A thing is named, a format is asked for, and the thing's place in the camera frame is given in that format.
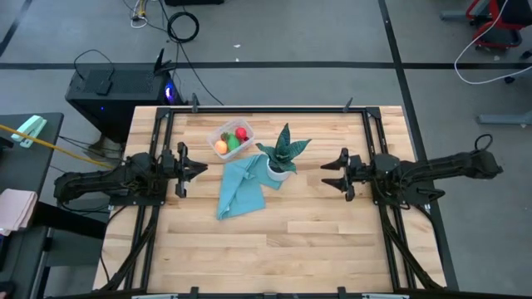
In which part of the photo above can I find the white and yellow cable bundle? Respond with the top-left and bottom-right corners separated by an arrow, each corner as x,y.
130,0 -> 150,29

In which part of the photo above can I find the black computer tower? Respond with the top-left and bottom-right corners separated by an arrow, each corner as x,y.
65,48 -> 179,135

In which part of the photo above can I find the red and black chair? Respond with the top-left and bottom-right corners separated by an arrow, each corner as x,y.
465,0 -> 532,51

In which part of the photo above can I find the teal cloth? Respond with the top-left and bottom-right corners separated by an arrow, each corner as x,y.
215,154 -> 288,221

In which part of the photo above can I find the black table frame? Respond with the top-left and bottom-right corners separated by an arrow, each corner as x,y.
99,105 -> 448,292

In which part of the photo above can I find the green snake plant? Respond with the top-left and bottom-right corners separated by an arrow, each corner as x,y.
255,122 -> 313,174

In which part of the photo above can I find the mint green stapler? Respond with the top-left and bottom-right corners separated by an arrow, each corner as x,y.
11,115 -> 48,149

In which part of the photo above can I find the pink folded cloth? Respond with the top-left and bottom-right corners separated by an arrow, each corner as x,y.
0,189 -> 38,237

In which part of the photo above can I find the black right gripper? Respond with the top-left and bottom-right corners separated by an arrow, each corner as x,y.
320,148 -> 375,193

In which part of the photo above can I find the clear plastic tupperware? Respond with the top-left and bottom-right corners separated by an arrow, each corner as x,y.
206,118 -> 256,161

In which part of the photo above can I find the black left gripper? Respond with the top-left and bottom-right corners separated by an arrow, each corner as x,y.
161,142 -> 209,184

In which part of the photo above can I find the white plant pot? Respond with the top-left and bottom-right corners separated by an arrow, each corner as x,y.
265,159 -> 292,183

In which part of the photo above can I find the black side table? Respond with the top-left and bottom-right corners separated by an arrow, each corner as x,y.
0,111 -> 65,196

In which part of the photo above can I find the black coiled cable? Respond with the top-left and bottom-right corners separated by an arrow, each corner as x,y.
167,11 -> 200,44

